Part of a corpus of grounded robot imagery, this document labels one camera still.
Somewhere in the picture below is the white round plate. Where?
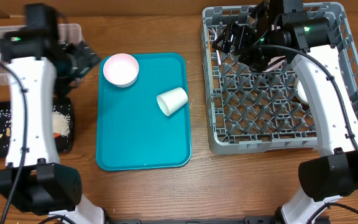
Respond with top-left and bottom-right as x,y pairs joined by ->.
264,24 -> 288,73

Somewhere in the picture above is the white bowl with scraps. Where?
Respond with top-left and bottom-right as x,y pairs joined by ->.
103,54 -> 139,88

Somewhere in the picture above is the grey dishwasher rack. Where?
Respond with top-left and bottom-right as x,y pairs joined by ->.
201,2 -> 358,154

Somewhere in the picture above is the white bowl with peanuts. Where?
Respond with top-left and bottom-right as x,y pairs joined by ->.
293,78 -> 308,105

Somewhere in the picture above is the white paper cup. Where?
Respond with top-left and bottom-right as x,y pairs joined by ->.
157,87 -> 188,116

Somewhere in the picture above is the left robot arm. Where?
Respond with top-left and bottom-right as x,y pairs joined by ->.
0,3 -> 111,223

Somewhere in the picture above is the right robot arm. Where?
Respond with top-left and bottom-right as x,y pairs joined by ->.
202,1 -> 358,223

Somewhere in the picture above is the wooden chopstick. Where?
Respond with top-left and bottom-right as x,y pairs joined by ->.
206,29 -> 212,65

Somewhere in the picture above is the peanuts and rice pile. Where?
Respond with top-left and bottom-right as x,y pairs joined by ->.
0,105 -> 72,157

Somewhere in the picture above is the teal serving tray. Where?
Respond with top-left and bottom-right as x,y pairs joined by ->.
96,52 -> 192,171

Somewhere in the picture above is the black plastic tray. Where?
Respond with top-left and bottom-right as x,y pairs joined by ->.
0,98 -> 75,158

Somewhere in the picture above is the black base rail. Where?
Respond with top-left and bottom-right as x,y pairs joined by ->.
112,216 -> 275,224

